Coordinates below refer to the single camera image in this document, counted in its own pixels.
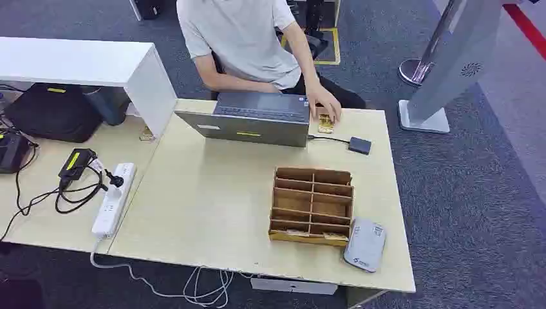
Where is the black power adapter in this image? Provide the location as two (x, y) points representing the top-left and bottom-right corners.
(57, 147), (98, 182)

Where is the black device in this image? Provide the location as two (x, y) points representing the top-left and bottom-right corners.
(0, 131), (33, 175)

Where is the black plug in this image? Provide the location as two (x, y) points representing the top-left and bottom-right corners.
(104, 169), (125, 189)

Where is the wooden compartment box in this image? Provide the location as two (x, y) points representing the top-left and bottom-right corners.
(268, 166), (355, 248)

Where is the black chair base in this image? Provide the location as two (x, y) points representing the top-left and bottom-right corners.
(287, 0), (330, 61)

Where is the thin black cable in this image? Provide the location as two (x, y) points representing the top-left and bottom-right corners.
(0, 142), (65, 243)

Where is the white power strip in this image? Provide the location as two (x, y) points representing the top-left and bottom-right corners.
(91, 162), (137, 241)

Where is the black bag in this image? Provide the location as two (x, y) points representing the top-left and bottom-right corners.
(3, 82), (104, 144)

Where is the dark grey usb hub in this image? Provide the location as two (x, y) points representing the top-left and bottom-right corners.
(348, 136), (372, 156)

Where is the chrome stanchion post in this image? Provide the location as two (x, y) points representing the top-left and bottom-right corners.
(398, 0), (460, 88)

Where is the person's left hand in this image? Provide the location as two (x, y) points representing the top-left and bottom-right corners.
(305, 80), (343, 125)

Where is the black hub cable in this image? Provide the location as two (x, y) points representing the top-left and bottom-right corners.
(307, 134), (352, 145)

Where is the white box under desk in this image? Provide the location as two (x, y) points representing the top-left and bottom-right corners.
(250, 277), (339, 296)

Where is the black adapter cable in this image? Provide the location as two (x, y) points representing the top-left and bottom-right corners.
(54, 165), (108, 216)

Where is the grey kiosk stand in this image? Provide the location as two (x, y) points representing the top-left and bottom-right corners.
(397, 0), (506, 135)

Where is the black cabinet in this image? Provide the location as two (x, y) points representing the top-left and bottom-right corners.
(129, 0), (165, 21)

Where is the grey laptop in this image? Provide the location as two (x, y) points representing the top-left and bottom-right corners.
(174, 91), (312, 149)

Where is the white power cord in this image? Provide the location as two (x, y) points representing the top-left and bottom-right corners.
(89, 238), (253, 309)

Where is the white desk shelf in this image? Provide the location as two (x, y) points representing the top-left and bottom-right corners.
(0, 36), (178, 140)

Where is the dark cylindrical bin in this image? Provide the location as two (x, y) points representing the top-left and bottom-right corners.
(83, 86), (131, 127)

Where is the yellow-edged floor mat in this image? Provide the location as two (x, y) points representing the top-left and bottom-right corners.
(280, 27), (342, 66)

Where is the person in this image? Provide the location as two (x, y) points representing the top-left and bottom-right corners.
(176, 0), (367, 124)

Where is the grey rounded card reader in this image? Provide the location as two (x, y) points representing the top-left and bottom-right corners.
(343, 218), (388, 274)

